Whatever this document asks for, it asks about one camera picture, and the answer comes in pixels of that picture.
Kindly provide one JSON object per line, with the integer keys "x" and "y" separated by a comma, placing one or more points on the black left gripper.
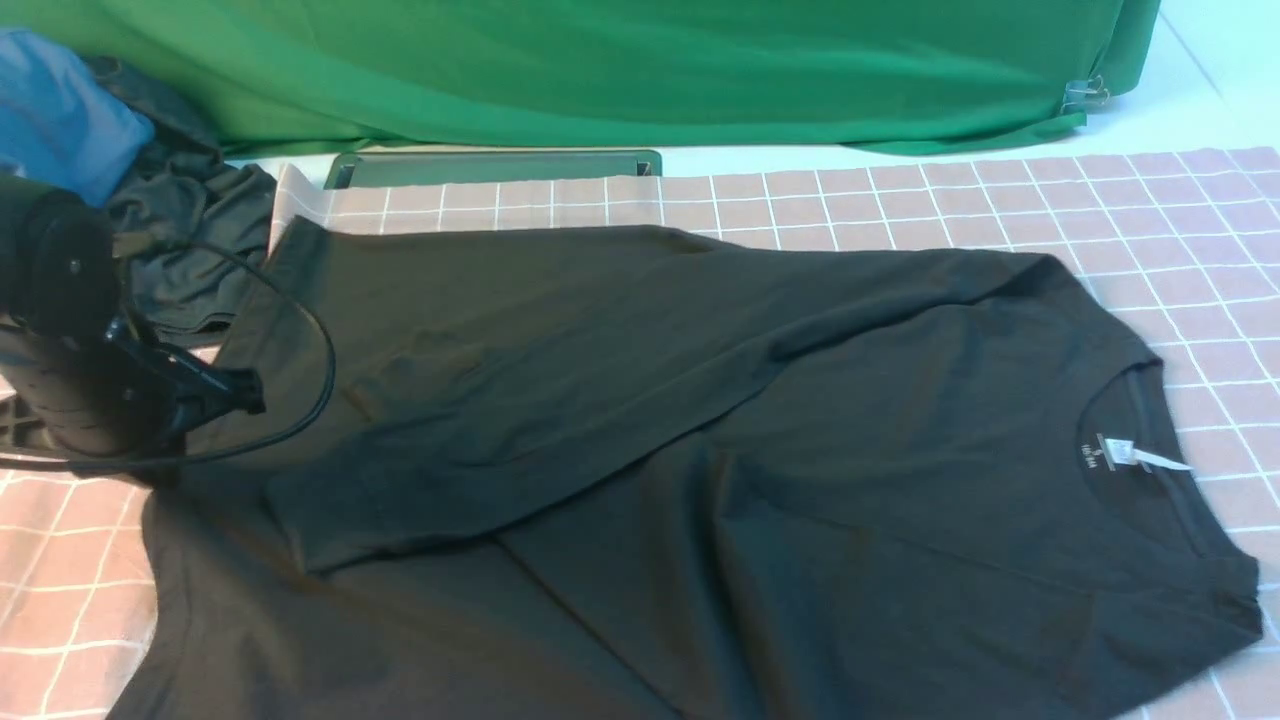
{"x": 125, "y": 395}

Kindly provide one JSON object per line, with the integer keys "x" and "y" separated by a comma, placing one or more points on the gray long-sleeve top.
{"x": 637, "y": 473}

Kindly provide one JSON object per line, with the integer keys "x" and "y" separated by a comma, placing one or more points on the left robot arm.
{"x": 59, "y": 279}

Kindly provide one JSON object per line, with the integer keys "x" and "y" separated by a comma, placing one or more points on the dark gray crumpled garment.
{"x": 181, "y": 189}

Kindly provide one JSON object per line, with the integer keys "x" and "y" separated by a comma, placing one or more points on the blue garment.
{"x": 58, "y": 126}

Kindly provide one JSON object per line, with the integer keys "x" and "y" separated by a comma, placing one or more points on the green backdrop cloth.
{"x": 907, "y": 78}

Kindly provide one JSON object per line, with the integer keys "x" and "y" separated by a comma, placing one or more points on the metal binder clip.
{"x": 1085, "y": 95}

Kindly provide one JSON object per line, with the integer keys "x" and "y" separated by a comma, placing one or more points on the pink checkered tablecloth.
{"x": 1181, "y": 245}

